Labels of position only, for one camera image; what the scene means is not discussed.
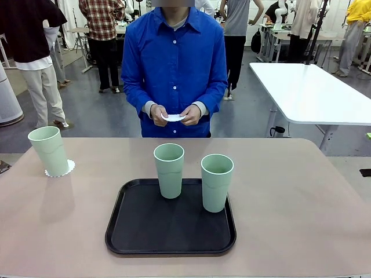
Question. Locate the person's left forearm blue sleeve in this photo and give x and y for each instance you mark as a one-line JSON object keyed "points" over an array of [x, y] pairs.
{"points": [[211, 100]]}

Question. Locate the person's right forearm blue sleeve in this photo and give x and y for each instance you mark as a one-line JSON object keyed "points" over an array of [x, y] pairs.
{"points": [[138, 100]]}

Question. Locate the person in grey t-shirt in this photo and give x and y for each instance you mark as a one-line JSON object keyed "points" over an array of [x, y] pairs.
{"points": [[236, 17]]}

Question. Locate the person in beige garment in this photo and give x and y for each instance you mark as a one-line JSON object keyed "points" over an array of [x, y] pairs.
{"points": [[303, 17]]}

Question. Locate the black hanging bag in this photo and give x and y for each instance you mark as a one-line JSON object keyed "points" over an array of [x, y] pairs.
{"points": [[256, 42]]}

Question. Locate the person's left hand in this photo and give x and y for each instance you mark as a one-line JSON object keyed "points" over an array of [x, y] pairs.
{"points": [[193, 115]]}

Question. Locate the black table caster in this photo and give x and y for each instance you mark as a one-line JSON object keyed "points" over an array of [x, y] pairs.
{"points": [[279, 129]]}

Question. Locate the person in black top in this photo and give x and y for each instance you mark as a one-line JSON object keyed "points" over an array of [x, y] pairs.
{"points": [[26, 29]]}

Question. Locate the pale green plastic cup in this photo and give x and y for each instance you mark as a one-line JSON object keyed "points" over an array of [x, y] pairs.
{"points": [[216, 188], [169, 176], [50, 153]]}

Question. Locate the small black flat object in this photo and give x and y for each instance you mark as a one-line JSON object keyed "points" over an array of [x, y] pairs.
{"points": [[366, 172]]}

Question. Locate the dark brown flat object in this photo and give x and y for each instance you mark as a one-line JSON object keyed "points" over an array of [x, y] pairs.
{"points": [[3, 167]]}

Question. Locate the black tripod pole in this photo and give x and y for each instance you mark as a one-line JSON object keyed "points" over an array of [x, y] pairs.
{"points": [[316, 32]]}

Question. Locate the white cylindrical air purifier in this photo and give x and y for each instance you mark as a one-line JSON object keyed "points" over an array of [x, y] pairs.
{"points": [[8, 101]]}

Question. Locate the person's torso in blue shirt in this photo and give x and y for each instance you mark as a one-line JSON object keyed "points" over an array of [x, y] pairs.
{"points": [[174, 58]]}

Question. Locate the white scalloped paper coaster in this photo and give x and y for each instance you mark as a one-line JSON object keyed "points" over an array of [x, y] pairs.
{"points": [[174, 117], [71, 168]]}

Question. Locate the seated person in black shirt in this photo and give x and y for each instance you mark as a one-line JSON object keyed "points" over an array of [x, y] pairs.
{"points": [[274, 11]]}

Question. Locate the person's right hand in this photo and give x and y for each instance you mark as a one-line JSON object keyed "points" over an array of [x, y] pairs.
{"points": [[158, 114]]}

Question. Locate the black plastic serving tray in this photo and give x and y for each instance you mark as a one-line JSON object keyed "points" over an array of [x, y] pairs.
{"points": [[171, 231]]}

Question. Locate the person in white top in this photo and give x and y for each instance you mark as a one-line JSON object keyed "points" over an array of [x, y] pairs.
{"points": [[56, 58]]}

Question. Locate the person in plaid shirt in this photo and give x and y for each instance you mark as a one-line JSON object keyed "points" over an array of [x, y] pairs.
{"points": [[101, 17]]}

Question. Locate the grey background desk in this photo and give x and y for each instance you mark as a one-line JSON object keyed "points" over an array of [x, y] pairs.
{"points": [[327, 36]]}

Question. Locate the person in yellow top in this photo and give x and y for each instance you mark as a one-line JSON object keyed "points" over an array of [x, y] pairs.
{"points": [[358, 11]]}

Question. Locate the wooden background table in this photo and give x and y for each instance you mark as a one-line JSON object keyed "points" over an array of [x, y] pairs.
{"points": [[79, 29]]}

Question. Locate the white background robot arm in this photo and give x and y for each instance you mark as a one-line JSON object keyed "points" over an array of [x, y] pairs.
{"points": [[279, 17]]}

